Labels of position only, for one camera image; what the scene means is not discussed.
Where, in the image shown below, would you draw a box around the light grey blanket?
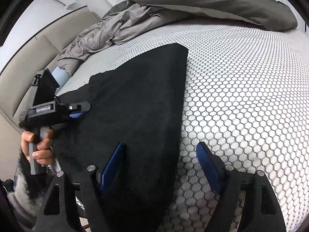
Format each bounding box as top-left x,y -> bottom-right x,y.
57,3 -> 191,76

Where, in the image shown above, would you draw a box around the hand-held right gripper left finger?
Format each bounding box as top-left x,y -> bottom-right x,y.
34,142 -> 126,232

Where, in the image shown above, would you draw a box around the person's left forearm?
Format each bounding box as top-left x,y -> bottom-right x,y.
7,150 -> 57,230

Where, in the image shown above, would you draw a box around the beige padded headboard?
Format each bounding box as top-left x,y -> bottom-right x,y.
0,11 -> 102,136

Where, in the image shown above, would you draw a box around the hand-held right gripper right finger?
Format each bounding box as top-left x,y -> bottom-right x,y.
196,141 -> 288,232

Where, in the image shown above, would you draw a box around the light blue pillow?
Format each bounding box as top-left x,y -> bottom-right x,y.
52,66 -> 70,87

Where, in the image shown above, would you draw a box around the person's left hand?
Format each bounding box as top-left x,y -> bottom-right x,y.
20,129 -> 55,167

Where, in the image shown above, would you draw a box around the dark grey duvet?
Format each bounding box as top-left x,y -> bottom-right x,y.
101,0 -> 298,32

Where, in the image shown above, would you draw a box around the black pants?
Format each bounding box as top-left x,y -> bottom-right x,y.
52,43 -> 189,232

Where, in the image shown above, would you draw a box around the white honeycomb bed mattress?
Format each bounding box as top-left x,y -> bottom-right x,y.
54,17 -> 309,232

